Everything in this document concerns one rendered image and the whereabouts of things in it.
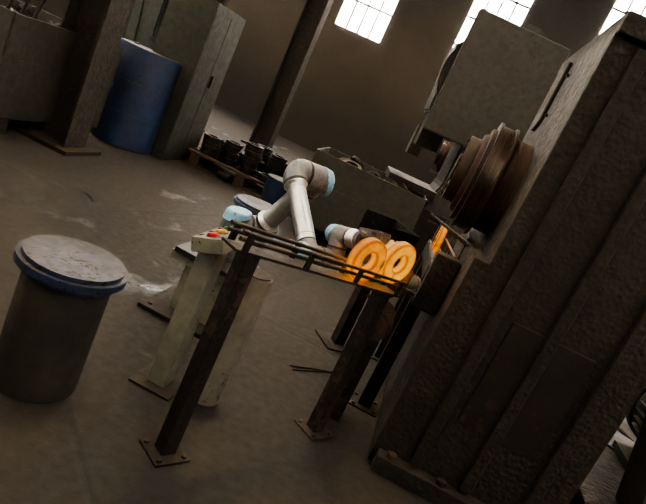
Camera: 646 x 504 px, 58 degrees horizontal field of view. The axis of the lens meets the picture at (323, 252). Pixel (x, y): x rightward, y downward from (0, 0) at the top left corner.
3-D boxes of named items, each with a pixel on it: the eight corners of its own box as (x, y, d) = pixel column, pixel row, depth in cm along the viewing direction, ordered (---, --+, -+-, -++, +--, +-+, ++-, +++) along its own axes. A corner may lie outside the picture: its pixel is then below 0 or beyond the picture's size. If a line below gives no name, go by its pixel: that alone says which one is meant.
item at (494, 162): (461, 225, 268) (510, 131, 257) (464, 240, 223) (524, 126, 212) (448, 219, 269) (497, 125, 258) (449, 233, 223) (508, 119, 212)
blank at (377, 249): (394, 247, 197) (387, 243, 200) (368, 236, 186) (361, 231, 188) (371, 286, 200) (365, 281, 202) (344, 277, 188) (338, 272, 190)
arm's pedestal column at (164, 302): (136, 305, 255) (156, 253, 248) (177, 285, 293) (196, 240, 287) (215, 347, 250) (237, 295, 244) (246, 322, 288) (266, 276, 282)
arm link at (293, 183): (288, 146, 231) (308, 252, 208) (309, 154, 238) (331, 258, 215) (271, 162, 238) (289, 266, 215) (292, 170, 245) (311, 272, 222)
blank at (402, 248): (423, 250, 208) (416, 246, 210) (399, 241, 196) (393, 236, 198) (400, 286, 211) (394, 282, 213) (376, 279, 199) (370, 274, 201)
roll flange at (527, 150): (481, 235, 267) (531, 140, 256) (488, 252, 222) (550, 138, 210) (461, 225, 268) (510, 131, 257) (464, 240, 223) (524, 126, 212)
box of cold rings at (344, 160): (391, 258, 578) (427, 186, 559) (389, 278, 497) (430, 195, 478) (298, 214, 582) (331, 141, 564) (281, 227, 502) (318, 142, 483)
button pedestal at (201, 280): (193, 378, 220) (255, 234, 205) (163, 404, 197) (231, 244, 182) (157, 358, 222) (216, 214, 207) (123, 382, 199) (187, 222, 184)
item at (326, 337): (341, 332, 331) (397, 219, 314) (360, 357, 309) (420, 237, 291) (311, 325, 322) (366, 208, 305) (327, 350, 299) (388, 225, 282)
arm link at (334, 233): (333, 245, 231) (339, 224, 231) (353, 251, 224) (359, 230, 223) (320, 241, 225) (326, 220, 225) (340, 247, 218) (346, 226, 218)
